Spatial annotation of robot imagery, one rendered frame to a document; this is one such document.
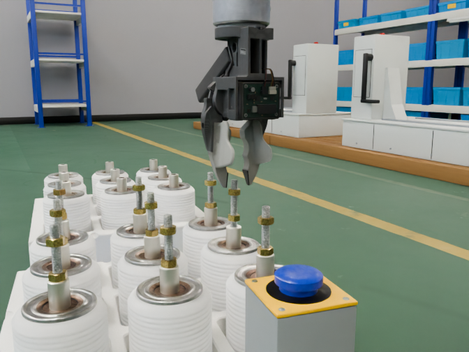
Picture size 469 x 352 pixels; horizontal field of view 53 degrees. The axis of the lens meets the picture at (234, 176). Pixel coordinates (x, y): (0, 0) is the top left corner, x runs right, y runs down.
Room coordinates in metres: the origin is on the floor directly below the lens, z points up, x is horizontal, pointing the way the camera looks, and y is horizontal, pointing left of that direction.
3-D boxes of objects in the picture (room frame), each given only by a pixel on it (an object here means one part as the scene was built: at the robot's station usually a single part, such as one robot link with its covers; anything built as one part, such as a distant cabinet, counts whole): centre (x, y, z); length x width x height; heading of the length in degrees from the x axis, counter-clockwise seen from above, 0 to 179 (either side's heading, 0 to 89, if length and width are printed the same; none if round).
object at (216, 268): (0.66, 0.00, 0.16); 0.10 x 0.10 x 0.18
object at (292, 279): (0.37, -0.05, 0.32); 0.04 x 0.04 x 0.02
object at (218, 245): (0.66, 0.00, 0.25); 0.08 x 0.08 x 0.01
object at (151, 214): (0.62, 0.11, 0.30); 0.01 x 0.01 x 0.08
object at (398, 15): (6.57, -2.27, 1.37); 0.50 x 0.38 x 0.11; 116
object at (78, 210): (0.98, 0.36, 0.16); 0.10 x 0.10 x 0.18
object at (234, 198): (0.66, 0.00, 0.31); 0.01 x 0.01 x 0.08
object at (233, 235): (0.66, 0.00, 0.26); 0.02 x 0.02 x 0.03
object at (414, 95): (6.20, -2.48, 0.36); 0.50 x 0.38 x 0.21; 117
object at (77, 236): (0.69, 0.26, 0.25); 0.08 x 0.08 x 0.01
